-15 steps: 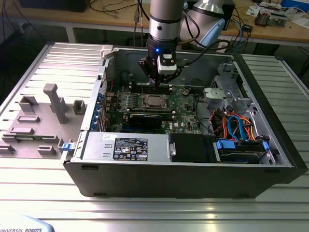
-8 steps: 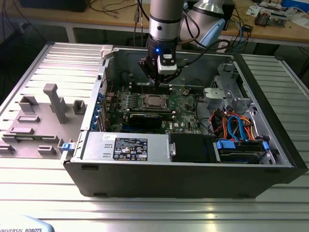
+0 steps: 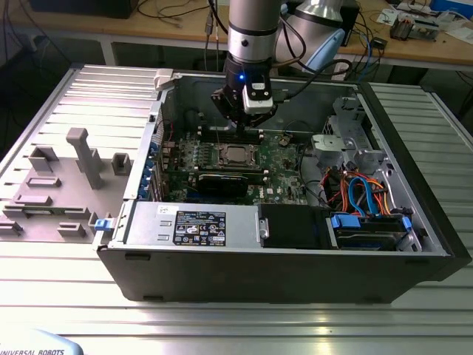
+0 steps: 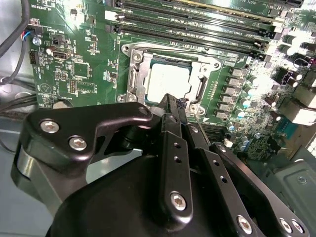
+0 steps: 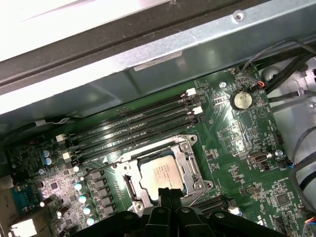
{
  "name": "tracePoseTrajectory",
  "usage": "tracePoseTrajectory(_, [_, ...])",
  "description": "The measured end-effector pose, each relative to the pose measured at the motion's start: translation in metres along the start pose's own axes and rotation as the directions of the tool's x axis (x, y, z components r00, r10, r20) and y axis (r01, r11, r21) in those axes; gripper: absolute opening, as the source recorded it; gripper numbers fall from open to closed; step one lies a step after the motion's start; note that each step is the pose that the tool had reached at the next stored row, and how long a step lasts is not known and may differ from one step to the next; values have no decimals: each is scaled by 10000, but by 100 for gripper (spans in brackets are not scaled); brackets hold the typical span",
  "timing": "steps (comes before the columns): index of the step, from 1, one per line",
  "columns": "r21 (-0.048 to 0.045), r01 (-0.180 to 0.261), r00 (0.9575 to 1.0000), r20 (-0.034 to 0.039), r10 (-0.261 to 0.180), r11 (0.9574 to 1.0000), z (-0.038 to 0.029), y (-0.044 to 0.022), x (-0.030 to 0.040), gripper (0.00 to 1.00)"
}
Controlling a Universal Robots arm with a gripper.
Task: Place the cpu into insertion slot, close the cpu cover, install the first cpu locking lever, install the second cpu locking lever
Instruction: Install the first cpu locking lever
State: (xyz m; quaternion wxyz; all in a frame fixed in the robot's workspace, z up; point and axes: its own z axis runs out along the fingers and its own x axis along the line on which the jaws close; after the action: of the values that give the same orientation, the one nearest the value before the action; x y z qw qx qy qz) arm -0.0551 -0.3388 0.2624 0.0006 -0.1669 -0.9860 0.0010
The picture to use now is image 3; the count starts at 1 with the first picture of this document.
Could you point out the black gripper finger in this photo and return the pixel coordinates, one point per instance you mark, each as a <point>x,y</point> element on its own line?
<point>229,105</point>
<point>264,119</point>

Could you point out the black PC case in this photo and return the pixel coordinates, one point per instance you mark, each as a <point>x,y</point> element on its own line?
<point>258,277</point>

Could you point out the silver power supply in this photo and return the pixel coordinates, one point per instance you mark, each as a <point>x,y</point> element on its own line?
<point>155,225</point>

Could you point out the green RAM stick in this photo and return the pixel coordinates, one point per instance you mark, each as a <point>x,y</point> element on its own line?
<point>42,212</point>

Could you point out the small black box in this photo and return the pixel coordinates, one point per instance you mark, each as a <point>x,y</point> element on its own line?
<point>379,42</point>

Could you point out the large black box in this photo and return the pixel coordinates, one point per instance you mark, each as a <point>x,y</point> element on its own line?
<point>81,7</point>

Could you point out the black graphics card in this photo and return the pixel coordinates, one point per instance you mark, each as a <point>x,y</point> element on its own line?
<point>221,185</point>

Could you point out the grey circuit module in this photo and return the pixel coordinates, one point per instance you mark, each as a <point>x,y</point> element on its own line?
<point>425,29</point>

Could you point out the green motherboard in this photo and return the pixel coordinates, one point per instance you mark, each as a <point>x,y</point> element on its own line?
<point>281,162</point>

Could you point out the blue plastic clip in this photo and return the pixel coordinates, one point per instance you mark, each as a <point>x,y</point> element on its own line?
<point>102,225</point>

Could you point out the metal locking lever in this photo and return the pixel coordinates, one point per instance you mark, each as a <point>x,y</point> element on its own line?
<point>218,131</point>

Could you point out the hard disk in blue carrier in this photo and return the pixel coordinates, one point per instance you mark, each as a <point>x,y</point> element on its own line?
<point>369,236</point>

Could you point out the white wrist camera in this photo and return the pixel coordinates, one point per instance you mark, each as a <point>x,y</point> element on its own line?
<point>256,103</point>

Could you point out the blue box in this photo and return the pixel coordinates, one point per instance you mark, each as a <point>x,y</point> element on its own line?
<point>451,5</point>

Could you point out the copper heat sink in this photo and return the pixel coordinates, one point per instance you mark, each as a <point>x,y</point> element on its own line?
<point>401,27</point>

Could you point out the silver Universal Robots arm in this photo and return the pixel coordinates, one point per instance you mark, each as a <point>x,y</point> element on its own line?
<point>251,22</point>

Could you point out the black RAM slot bank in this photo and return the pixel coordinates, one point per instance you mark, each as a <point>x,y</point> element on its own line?
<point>212,135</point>
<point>255,172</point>

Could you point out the grey parts rack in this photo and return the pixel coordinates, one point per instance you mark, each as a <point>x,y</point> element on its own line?
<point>74,199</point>

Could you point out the beige case latch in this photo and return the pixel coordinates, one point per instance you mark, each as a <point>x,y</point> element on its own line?
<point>162,79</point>

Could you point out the silver metal drive cage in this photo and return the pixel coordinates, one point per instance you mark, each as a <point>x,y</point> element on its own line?
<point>329,148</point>

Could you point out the wooden desk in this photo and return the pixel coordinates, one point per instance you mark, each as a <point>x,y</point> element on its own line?
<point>166,26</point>

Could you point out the black drive bay box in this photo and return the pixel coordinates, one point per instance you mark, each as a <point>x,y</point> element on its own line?
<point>292,225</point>

